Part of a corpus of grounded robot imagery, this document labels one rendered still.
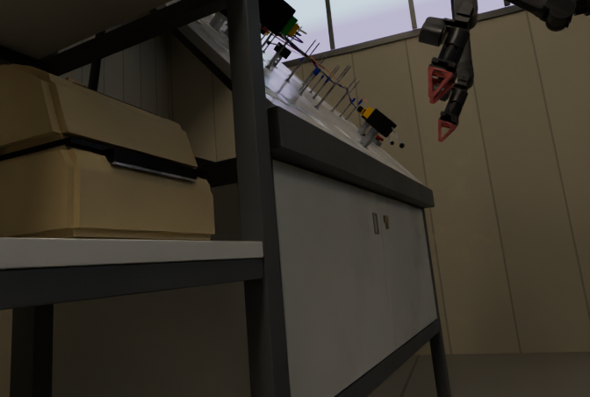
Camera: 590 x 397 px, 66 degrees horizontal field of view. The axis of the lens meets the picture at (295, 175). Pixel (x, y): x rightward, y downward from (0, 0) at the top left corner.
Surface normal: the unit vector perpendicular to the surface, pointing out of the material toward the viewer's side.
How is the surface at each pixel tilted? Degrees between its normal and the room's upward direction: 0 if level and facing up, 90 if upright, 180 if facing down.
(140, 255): 90
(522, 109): 90
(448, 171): 90
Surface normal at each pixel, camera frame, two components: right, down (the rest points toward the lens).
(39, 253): 0.88, -0.17
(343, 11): -0.34, -0.15
